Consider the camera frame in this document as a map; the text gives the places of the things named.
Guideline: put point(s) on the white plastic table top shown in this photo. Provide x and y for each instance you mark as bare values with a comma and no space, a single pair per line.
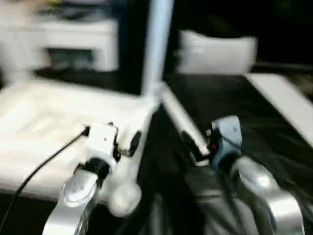
49,117

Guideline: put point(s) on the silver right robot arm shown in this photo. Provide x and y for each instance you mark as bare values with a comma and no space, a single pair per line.
264,191

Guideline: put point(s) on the black work mat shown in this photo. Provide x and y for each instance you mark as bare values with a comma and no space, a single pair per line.
244,110

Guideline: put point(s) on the white flat board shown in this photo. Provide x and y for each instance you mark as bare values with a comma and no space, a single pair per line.
286,100

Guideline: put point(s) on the grey cushion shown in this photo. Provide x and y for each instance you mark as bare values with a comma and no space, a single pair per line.
220,54

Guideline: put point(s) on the white sideboard cabinet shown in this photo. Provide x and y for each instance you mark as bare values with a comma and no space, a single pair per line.
73,34

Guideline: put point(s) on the black sofa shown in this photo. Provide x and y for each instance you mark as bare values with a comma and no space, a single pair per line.
269,19

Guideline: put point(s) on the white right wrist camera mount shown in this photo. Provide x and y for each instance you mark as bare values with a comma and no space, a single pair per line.
230,139

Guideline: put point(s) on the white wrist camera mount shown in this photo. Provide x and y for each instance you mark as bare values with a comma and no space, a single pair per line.
230,139
102,139

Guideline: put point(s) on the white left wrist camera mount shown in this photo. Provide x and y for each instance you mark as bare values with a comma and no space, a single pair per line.
102,139

